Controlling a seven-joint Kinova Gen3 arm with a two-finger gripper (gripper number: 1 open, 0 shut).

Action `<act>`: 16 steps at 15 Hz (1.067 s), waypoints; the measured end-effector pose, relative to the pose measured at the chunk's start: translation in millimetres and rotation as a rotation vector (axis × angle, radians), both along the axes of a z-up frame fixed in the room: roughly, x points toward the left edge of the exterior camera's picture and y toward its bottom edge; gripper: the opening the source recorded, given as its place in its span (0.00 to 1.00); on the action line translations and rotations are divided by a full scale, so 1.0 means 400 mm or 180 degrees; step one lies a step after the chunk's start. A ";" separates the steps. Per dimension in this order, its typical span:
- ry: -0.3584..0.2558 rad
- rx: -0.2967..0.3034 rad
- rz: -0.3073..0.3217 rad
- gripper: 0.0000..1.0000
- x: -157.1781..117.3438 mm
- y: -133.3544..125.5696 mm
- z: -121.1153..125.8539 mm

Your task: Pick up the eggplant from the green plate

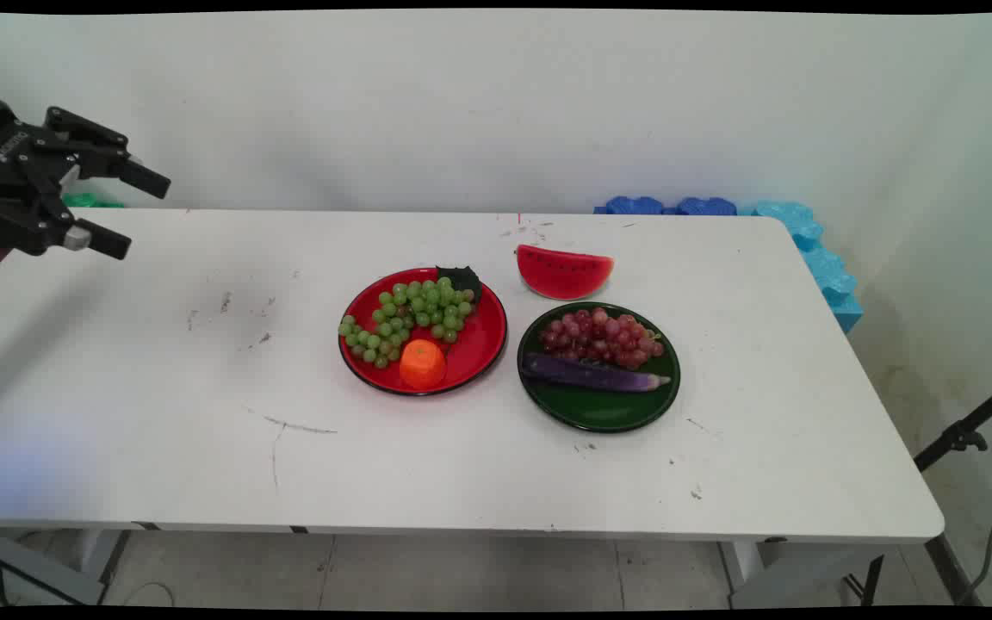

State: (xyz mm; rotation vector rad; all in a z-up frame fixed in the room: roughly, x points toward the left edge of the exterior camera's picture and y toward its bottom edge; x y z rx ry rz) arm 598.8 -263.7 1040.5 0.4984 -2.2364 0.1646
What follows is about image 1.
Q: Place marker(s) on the red watermelon slice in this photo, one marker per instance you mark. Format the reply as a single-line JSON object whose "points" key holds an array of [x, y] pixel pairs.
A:
{"points": [[563, 275]]}

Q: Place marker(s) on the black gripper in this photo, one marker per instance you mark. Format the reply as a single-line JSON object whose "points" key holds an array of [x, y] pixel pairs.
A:
{"points": [[5, 176]]}

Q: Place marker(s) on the white table leg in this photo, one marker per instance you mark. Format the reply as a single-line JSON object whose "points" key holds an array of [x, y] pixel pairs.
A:
{"points": [[100, 555], [741, 564]]}

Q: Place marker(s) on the red round plate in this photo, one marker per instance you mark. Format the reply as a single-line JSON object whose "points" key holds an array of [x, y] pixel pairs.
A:
{"points": [[479, 340]]}

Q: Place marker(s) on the dark green leaf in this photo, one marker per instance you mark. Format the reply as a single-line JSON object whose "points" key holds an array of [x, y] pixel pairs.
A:
{"points": [[460, 279]]}

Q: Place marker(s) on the light blue foam strip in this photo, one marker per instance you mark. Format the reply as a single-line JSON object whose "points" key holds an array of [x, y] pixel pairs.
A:
{"points": [[823, 267]]}

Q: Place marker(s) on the green object behind table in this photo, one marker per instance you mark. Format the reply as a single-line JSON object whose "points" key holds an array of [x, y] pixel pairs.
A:
{"points": [[91, 201]]}

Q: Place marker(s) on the green grape bunch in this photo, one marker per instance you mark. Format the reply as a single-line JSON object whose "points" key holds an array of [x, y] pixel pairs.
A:
{"points": [[401, 319]]}

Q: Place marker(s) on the purple eggplant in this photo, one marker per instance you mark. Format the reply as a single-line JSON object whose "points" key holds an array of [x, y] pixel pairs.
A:
{"points": [[586, 375]]}

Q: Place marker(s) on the black tripod leg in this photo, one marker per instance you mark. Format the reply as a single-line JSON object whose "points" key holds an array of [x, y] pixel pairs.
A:
{"points": [[961, 435]]}

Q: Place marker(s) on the dark blue foam piece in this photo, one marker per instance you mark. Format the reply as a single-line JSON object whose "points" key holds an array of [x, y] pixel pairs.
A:
{"points": [[706, 207], [634, 206]]}

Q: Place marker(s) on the black stand leg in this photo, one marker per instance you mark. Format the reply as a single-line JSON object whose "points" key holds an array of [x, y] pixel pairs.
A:
{"points": [[952, 568]]}

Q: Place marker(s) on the red grape bunch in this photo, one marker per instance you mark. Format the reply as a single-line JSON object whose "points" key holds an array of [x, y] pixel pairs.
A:
{"points": [[601, 337]]}

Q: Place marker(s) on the orange tangerine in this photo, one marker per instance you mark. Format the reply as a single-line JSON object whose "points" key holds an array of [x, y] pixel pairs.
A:
{"points": [[423, 364]]}

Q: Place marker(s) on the dark green round plate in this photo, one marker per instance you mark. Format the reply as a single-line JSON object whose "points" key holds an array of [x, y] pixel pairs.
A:
{"points": [[599, 412]]}

